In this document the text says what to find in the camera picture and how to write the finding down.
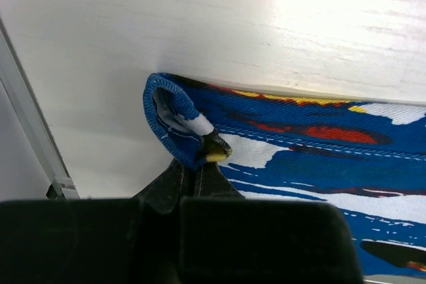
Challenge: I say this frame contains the blue white patterned trousers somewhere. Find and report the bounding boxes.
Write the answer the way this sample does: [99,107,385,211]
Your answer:
[142,73,425,276]

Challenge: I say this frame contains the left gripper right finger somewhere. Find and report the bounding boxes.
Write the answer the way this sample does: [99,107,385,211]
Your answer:
[179,163,363,283]

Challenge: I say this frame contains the aluminium rail frame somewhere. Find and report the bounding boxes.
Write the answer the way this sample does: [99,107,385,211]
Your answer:
[1,23,79,200]

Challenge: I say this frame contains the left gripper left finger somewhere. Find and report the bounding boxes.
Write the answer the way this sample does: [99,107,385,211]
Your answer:
[1,161,186,283]

